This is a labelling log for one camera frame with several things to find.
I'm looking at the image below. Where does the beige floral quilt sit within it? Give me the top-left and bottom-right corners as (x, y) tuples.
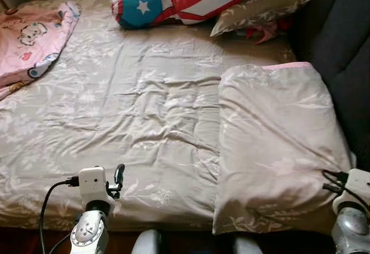
(212, 62), (353, 235)

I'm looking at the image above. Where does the grey robot left leg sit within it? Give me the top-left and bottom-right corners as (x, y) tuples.
(131, 229), (165, 254)

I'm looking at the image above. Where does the grey robot leg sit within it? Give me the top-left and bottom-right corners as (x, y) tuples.
(131, 229), (165, 254)
(233, 235), (265, 254)

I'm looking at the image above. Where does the beige floral bedsheet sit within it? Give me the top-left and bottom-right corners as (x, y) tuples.
(0, 0), (370, 234)

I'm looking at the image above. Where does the grey robot right leg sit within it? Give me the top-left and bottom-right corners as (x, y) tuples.
(233, 235), (265, 254)

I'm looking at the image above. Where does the pink cartoon print blanket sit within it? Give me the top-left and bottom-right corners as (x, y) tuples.
(0, 1), (82, 101)

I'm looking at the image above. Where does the dark grey sofa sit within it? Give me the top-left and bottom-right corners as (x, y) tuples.
(289, 0), (370, 171)

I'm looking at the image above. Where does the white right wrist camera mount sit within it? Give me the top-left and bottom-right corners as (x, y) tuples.
(345, 168), (370, 201)

